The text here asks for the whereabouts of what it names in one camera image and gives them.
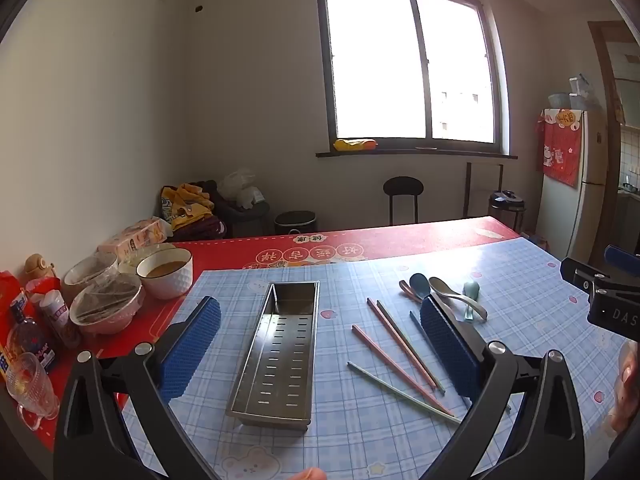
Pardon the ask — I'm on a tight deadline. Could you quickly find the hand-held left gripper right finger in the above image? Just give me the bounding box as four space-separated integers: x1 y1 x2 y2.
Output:
419 294 586 480

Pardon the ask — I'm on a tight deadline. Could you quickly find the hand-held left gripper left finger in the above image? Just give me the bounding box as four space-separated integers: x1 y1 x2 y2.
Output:
52 296 223 480

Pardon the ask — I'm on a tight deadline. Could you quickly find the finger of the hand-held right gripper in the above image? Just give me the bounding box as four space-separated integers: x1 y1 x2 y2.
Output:
604 245 640 278
560 257 613 293

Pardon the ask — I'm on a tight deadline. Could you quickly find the olive green chopstick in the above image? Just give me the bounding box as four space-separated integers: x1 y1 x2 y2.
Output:
376 300 446 395

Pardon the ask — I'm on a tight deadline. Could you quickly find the blue chopstick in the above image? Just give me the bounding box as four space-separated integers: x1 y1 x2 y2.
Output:
410 311 436 348

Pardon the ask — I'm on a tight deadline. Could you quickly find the pink chopstick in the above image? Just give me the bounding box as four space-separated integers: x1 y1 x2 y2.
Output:
366 298 437 392
352 325 455 417

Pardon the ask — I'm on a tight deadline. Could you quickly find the teal green chopstick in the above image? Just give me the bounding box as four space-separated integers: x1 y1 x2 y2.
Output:
347 361 463 426

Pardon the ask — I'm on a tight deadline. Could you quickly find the green spoon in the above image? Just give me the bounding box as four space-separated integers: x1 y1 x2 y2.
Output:
461 281 482 322

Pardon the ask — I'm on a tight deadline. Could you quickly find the beige spoon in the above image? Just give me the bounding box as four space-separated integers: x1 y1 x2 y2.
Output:
428 276 489 322

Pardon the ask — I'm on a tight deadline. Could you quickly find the blue spoon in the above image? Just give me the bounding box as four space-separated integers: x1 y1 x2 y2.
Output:
409 273 436 306

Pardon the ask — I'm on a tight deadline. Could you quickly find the stainless steel utensil tray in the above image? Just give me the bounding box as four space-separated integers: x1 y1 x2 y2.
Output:
225 281 321 433

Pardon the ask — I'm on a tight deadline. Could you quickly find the person's right hand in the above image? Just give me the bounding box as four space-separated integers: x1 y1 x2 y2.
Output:
607 342 640 433

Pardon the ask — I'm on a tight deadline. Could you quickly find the white refrigerator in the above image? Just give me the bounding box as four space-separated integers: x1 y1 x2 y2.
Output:
537 107 608 263

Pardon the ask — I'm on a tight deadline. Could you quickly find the white dimpled bowl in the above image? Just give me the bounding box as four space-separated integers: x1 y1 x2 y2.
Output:
136 247 194 301

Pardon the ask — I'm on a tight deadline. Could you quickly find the large plastic-covered bowl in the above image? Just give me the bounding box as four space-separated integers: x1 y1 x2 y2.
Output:
69 272 146 335

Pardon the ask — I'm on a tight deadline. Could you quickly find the red printed tablecloth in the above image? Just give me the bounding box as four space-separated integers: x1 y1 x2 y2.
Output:
0 216 523 453

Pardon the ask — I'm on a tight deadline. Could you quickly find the black pressure cooker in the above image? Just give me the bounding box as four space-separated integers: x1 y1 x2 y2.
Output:
487 190 527 233

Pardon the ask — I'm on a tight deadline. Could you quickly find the dark maroon cloth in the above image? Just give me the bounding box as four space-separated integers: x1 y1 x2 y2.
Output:
172 180 226 242

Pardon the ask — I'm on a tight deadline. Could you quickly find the red printed cloth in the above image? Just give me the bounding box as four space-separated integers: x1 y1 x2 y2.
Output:
535 108 585 188

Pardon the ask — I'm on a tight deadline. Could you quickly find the blue plaid table mat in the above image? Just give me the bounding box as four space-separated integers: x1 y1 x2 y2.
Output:
120 234 631 480

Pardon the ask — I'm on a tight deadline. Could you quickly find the pastel tissue packet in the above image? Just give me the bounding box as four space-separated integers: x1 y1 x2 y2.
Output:
97 217 173 256

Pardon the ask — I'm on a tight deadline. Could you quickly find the small plastic-covered bowl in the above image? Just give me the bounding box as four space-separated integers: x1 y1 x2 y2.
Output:
62 252 121 306

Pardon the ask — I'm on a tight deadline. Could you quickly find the dark grey storage box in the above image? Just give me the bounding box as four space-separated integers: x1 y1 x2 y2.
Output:
215 197 271 238

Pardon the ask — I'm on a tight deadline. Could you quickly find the yellow printed cloth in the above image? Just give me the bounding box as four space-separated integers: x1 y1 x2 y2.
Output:
160 183 216 228

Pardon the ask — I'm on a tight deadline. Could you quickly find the small white snack packet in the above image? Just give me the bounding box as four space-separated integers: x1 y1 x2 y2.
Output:
25 277 81 348

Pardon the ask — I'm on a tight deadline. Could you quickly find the glass bottle with blue label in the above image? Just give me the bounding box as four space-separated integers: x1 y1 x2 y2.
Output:
7 305 56 376

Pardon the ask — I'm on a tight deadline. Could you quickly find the clear glass cup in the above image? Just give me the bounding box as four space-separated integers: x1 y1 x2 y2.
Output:
5 352 61 431

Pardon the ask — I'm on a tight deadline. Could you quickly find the white plastic bag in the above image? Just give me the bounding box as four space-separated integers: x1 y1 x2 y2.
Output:
217 169 266 210

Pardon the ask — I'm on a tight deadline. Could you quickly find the black round stool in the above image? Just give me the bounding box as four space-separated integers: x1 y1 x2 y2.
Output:
383 176 425 226

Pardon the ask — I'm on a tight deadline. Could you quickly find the beige round-lid bottle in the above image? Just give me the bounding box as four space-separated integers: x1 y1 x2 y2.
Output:
25 253 60 281

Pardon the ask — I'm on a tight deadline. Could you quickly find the clear plastic container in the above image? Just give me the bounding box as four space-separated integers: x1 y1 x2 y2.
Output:
569 74 598 112

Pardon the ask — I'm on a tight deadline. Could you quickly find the red snack packet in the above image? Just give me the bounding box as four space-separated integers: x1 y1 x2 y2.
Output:
0 270 31 386

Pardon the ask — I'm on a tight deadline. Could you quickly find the yellow packet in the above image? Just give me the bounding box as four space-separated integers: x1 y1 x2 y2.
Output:
333 137 377 152

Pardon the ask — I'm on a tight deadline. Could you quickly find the dark framed window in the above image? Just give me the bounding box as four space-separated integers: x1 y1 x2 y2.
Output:
315 0 518 160

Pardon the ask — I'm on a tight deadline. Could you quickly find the brown wooden door frame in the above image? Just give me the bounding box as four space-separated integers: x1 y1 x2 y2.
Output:
587 20 640 126

